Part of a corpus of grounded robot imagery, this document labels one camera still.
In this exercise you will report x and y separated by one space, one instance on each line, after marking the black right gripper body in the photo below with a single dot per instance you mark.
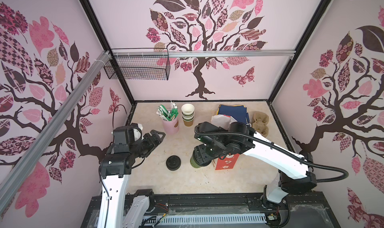
206 153

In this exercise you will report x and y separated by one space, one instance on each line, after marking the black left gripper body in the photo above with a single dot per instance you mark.
142 147

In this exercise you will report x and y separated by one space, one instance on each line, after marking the green paper coffee cup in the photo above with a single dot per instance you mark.
194 164

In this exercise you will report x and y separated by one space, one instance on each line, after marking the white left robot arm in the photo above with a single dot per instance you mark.
115 171

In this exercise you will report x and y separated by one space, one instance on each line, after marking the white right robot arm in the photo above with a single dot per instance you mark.
297 173

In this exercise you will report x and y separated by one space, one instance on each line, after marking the navy blue paper bags stack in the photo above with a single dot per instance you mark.
239 113

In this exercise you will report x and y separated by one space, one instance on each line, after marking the pink plastic straw holder cup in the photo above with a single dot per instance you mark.
171 127

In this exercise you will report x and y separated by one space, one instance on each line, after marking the stack of green paper cups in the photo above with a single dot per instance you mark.
188 114

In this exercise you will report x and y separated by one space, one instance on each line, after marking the brown pulp cup carriers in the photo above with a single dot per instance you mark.
260 123

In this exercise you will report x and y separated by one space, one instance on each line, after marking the stack of black cup lids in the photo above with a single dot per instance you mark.
173 163

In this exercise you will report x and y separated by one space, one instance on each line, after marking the black wire mesh basket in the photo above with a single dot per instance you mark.
139 64

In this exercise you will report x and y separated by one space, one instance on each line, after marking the white slotted cable duct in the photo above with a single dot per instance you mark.
218 219

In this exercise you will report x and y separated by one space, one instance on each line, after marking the aluminium horizontal rail back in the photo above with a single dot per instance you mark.
203 54

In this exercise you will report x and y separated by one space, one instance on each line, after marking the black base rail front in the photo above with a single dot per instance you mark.
310 210

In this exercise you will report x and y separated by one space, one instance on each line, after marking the aluminium diagonal rail left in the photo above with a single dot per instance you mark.
23 168

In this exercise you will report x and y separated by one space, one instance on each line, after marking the black vertical frame post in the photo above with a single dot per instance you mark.
91 15

